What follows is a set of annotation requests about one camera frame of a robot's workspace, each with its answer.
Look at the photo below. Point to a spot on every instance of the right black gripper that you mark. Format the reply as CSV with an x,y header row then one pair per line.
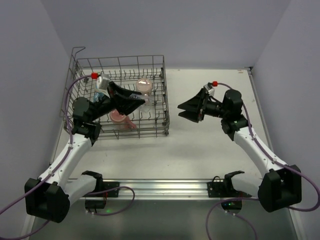
x,y
202,104

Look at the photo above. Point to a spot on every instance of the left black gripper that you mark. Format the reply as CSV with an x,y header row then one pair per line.
x,y
111,95

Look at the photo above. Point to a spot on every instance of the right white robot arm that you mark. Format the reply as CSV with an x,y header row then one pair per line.
x,y
280,185

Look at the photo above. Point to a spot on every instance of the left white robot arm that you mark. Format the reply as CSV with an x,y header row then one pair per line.
x,y
51,195

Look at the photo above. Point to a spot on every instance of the salmon pink mug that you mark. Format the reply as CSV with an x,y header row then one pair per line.
x,y
122,122

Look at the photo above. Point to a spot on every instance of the blue printed cup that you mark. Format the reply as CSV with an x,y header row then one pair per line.
x,y
98,94

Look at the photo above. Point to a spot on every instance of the pale pink mug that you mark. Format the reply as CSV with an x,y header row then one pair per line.
x,y
144,86

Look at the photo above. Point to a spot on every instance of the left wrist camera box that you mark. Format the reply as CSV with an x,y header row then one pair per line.
x,y
102,82

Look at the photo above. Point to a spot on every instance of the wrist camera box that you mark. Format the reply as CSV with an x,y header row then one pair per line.
x,y
102,82
209,89

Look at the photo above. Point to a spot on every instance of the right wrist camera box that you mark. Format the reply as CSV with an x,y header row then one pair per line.
x,y
209,89

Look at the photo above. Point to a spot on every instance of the grey wire dish rack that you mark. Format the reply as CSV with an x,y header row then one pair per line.
x,y
124,71

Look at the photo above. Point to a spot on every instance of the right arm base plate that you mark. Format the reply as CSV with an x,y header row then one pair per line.
x,y
223,188

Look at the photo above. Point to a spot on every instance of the aluminium mounting rail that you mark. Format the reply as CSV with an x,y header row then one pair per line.
x,y
180,189

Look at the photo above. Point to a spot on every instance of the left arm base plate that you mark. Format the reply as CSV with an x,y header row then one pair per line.
x,y
97,199

